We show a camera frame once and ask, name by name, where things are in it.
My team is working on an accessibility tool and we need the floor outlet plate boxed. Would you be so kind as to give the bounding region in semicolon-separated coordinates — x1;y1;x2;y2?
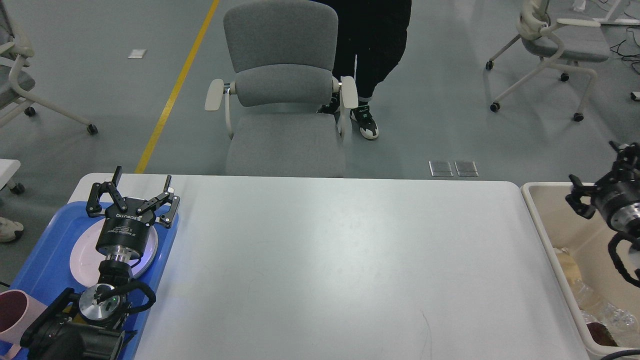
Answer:
454;161;480;177
429;161;454;178

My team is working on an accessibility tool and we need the beige plastic bin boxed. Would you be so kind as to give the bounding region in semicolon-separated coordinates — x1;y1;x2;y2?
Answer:
521;182;640;360

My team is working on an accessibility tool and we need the crushed red can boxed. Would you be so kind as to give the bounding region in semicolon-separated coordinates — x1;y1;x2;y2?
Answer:
586;322;610;346

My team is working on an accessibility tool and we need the brown paper bag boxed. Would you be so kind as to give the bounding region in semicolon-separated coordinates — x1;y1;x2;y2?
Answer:
553;248;593;304

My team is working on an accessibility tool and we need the person in black clothes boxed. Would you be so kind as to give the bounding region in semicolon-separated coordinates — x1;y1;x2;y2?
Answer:
321;0;412;141

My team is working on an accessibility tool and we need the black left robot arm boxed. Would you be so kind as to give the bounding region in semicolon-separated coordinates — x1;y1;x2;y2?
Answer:
20;166;180;360

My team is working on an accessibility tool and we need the white chair left background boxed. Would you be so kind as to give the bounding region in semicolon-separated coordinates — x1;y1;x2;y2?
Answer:
0;2;98;135

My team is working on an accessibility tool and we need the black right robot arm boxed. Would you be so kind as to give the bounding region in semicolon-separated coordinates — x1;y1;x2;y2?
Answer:
565;141;640;287

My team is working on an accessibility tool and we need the grey office chair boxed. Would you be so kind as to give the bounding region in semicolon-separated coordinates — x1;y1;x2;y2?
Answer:
205;0;358;178

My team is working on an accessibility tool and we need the pink mug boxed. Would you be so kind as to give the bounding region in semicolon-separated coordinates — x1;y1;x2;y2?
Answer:
0;289;48;360

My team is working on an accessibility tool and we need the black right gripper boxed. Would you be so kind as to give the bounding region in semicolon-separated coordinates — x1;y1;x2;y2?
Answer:
566;140;640;233

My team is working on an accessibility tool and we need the floor outlet plate left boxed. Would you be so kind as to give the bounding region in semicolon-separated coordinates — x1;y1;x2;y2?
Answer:
429;161;454;178

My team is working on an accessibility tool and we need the white chair right background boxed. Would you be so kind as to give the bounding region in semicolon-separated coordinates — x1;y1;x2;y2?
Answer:
485;0;610;122

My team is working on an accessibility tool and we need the white shoe left edge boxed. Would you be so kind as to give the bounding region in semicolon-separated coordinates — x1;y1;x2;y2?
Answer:
0;216;25;243

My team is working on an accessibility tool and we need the aluminium foil sheet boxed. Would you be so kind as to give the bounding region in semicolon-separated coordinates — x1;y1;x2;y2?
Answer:
578;300;639;338

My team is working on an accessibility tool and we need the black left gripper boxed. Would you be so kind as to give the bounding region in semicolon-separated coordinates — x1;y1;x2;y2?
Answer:
86;165;181;259

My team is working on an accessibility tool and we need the pink plate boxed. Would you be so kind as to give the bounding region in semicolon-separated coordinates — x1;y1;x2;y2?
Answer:
70;219;159;288

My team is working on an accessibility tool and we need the foil with brown napkin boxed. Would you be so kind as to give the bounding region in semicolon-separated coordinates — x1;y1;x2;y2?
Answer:
599;333;618;347

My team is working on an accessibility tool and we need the white chair background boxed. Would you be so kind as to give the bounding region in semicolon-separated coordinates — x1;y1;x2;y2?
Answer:
0;2;98;135
485;0;610;122

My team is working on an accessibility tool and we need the floor outlet plate right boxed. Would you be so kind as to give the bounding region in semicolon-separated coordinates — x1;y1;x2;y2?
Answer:
454;161;480;177

